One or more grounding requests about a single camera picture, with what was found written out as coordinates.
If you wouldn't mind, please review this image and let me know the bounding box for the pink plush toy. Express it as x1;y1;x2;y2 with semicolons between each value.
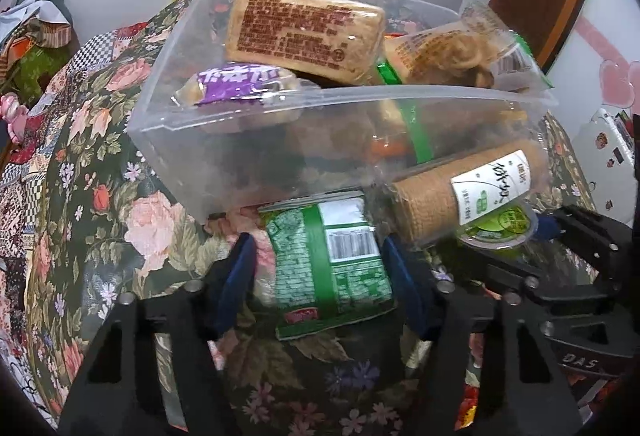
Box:
0;92;28;139

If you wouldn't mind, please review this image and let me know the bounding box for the green lidded jelly cup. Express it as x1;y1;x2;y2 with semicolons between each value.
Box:
457;205;540;259

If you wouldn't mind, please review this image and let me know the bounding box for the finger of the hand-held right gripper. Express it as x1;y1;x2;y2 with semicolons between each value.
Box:
469;253;622;318
536;205;635;288

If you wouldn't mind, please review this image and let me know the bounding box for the bread packet with orange label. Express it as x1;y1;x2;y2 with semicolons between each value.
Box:
223;0;387;84

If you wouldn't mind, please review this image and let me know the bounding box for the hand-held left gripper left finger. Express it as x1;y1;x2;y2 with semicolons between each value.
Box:
57;232;259;436

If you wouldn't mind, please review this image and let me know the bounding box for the clear packet of brown pastry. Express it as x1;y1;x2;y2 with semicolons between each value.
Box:
382;1;556;93

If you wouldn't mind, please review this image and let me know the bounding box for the clear plastic container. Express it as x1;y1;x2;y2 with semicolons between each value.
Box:
126;0;559;225

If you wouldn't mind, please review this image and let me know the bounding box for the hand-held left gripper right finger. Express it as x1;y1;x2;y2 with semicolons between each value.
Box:
379;235;584;436

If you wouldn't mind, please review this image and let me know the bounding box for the white box with stickers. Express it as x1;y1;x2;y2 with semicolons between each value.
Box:
572;108;638;214

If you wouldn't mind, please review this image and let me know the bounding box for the long wafer packet purple label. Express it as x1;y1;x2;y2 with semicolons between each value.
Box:
172;62;321;109

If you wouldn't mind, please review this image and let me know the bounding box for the pile of clothes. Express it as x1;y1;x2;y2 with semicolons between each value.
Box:
0;0;77;94

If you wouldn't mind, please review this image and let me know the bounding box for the roll cake packet white label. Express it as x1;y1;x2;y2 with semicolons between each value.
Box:
387;140;548;249

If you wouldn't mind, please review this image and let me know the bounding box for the green snack packet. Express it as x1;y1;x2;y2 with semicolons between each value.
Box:
257;190;396;342

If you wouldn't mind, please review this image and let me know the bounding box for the frosted sliding door with hearts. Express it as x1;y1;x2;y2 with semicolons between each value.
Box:
545;0;640;152

